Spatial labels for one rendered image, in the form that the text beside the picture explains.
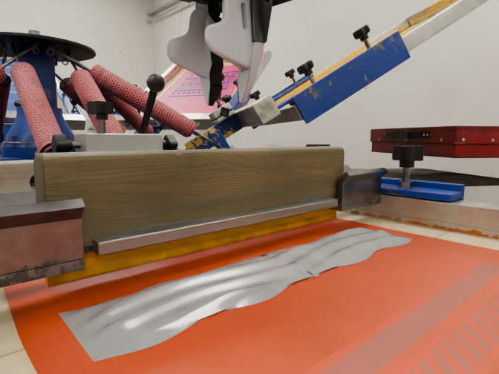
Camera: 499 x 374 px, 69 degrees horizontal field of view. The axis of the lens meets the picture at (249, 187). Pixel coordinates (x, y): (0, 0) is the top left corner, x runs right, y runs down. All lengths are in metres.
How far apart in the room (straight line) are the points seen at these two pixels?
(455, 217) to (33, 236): 0.46
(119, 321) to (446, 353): 0.19
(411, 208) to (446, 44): 1.96
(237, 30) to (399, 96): 2.20
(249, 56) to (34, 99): 0.59
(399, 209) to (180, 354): 0.40
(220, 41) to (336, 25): 2.55
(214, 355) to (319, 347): 0.06
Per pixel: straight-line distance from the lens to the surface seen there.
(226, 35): 0.34
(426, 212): 0.54
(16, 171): 0.52
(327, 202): 0.45
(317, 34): 2.96
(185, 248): 0.35
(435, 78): 2.44
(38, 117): 0.81
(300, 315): 0.26
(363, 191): 0.52
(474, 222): 0.52
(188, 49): 0.39
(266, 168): 0.39
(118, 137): 0.60
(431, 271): 0.37
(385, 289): 0.31
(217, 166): 0.35
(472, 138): 1.19
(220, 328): 0.24
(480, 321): 0.29
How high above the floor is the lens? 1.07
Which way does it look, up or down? 8 degrees down
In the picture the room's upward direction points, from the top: straight up
